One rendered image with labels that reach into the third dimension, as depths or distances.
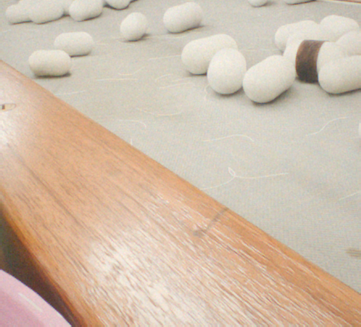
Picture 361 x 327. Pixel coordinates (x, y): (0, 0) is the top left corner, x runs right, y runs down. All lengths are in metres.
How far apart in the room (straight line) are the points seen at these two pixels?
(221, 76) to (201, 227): 0.17
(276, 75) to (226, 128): 0.04
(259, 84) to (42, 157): 0.13
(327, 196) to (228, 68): 0.12
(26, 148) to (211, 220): 0.09
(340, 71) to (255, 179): 0.10
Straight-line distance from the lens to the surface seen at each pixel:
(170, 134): 0.28
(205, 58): 0.35
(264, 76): 0.29
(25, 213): 0.18
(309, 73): 0.32
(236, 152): 0.25
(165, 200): 0.17
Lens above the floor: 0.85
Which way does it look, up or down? 24 degrees down
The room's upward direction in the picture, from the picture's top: 7 degrees counter-clockwise
